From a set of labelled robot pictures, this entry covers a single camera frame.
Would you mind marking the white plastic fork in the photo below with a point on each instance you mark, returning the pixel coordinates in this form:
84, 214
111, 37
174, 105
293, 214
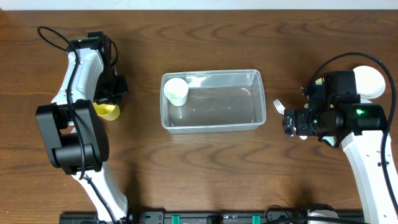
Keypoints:
279, 106

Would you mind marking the white plastic bowl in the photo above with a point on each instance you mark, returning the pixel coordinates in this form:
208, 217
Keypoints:
370, 83

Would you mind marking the white plastic cup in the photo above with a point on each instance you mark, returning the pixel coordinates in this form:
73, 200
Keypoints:
176, 91

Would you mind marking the clear plastic storage box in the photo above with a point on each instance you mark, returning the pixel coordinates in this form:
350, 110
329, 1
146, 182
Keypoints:
217, 101

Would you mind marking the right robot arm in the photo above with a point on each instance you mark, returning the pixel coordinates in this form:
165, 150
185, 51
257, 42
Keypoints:
360, 129

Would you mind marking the mint green plastic spoon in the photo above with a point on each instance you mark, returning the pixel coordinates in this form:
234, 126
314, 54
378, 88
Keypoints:
329, 140

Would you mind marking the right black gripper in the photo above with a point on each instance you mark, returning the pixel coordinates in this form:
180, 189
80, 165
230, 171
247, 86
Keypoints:
289, 121

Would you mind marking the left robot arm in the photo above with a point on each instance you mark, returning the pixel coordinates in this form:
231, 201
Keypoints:
73, 134

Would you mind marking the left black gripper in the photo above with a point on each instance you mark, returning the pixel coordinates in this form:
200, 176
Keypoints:
117, 88

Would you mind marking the black mounting rail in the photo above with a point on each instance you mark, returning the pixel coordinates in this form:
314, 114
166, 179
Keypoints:
273, 214

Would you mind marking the yellow plastic cup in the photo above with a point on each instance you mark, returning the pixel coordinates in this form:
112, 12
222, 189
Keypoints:
109, 112

